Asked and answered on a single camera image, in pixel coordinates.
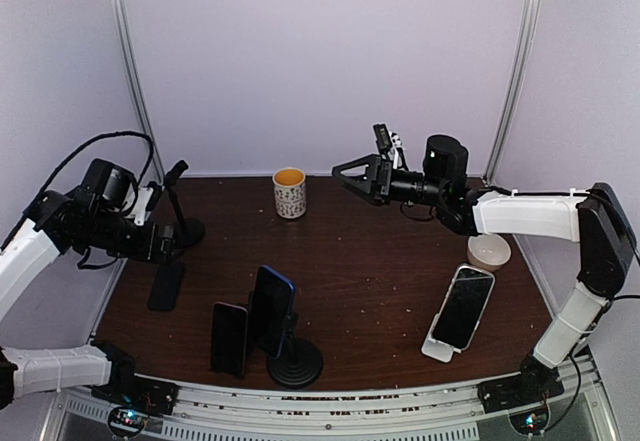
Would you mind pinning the black front phone stand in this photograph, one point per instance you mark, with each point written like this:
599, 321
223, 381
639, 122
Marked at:
300, 363

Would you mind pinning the white floral mug yellow inside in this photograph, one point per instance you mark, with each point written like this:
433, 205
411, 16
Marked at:
289, 187

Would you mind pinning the white phone stand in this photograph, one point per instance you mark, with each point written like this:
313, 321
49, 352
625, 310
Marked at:
442, 346

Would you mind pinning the white ceramic bowl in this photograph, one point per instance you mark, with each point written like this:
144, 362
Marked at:
488, 252

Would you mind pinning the black smartphone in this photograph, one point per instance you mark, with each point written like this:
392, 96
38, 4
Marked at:
165, 287

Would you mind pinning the black round-base phone stand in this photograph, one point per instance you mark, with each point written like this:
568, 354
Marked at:
189, 231

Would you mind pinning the pink-edged dark smartphone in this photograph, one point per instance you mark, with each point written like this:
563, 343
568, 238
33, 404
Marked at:
229, 339

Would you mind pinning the controller circuit board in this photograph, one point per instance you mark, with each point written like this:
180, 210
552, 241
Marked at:
529, 423
125, 422

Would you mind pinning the left controller circuit board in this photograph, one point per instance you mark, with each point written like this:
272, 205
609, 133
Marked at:
125, 422

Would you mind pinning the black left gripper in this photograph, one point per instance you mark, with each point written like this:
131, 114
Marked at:
146, 251

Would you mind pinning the aluminium front rail frame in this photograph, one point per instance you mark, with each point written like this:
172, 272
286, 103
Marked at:
438, 403

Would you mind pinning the right controller circuit board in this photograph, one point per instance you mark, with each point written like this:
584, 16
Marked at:
529, 423

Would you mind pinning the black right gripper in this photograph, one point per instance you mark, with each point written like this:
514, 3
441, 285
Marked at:
380, 190

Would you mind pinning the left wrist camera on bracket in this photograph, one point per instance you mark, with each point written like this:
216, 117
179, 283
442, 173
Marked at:
145, 202

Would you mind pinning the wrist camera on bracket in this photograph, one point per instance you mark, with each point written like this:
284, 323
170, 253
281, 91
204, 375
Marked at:
145, 202
390, 146

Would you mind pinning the white-cased smartphone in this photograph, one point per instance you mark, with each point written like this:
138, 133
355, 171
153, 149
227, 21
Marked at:
463, 307

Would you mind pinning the blue smartphone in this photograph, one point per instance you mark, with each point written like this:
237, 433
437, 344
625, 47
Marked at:
271, 305

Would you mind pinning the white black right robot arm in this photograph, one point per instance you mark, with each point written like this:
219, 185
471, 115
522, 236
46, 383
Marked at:
592, 218

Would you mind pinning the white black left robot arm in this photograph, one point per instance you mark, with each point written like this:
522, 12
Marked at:
107, 211

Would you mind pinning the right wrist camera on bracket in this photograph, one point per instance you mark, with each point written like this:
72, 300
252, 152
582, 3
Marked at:
390, 146

